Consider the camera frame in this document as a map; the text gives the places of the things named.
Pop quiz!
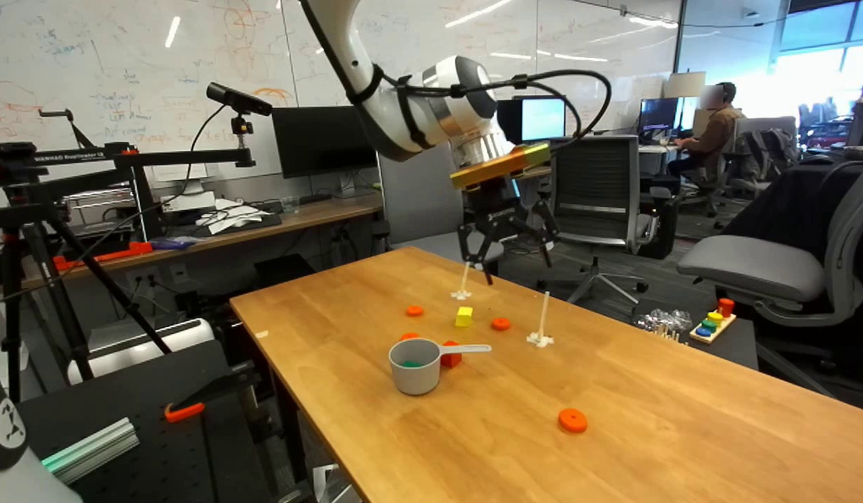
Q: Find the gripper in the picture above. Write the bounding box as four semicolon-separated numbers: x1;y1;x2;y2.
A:
457;175;562;286

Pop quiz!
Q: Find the grey measuring cup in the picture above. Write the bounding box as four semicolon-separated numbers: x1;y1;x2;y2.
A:
389;338;493;396

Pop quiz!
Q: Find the light grey chair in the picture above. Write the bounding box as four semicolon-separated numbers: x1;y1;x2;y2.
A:
378;143;507;270

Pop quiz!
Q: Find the mesh back office chair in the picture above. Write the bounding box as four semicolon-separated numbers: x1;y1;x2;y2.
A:
539;134;661;306

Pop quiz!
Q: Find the lit monitor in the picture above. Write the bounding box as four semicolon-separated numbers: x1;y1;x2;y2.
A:
496;96;568;145

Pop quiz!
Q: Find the clear plastic bag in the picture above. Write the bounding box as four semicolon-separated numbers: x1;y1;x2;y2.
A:
633;308;693;335

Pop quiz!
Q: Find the dark monitor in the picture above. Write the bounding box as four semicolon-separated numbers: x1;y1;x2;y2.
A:
639;97;681;134

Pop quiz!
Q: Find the wooden desk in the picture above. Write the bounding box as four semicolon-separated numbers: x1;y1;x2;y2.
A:
0;191;385;298

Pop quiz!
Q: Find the black monitor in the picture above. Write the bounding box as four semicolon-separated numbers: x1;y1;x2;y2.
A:
271;105;380;180

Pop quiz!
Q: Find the colourful stacking toy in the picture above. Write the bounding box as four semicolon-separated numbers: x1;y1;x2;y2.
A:
689;298;737;344

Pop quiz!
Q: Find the person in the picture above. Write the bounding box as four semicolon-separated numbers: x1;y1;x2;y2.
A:
667;82;746;180

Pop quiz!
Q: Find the white lamp shade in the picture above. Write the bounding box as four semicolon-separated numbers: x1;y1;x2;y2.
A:
662;71;707;99

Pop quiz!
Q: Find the black side table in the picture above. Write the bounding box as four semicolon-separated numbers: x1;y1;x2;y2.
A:
672;316;760;372

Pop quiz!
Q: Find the grey office chair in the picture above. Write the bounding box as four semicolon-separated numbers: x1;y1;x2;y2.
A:
676;159;863;395

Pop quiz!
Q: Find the heap of papers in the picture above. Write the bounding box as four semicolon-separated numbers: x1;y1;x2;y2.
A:
192;198;273;236

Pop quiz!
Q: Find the window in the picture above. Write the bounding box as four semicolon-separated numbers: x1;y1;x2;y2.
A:
735;0;863;121

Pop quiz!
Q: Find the orange and black clamp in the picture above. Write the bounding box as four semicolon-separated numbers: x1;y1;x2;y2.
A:
164;369;259;424

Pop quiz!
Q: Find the white cylinder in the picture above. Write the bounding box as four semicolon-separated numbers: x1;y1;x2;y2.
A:
68;319;216;386

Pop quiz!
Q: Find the red tool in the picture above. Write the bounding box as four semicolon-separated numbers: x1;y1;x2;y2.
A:
52;241;154;272

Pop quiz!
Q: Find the whiteboard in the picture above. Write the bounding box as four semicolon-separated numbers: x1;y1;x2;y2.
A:
0;0;683;210

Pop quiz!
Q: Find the aluminium profile bar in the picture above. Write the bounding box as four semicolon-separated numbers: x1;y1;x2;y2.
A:
42;418;140;486

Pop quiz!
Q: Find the camera on tripod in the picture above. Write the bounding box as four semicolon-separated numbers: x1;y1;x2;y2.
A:
0;82;273;404

